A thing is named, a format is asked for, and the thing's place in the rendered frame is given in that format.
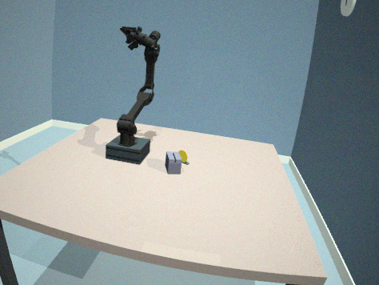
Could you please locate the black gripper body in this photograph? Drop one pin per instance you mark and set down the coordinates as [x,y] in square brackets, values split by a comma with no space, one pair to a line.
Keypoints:
[137,35]

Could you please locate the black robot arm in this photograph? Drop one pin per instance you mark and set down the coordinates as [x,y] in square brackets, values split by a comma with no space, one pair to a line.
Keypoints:
[125,125]

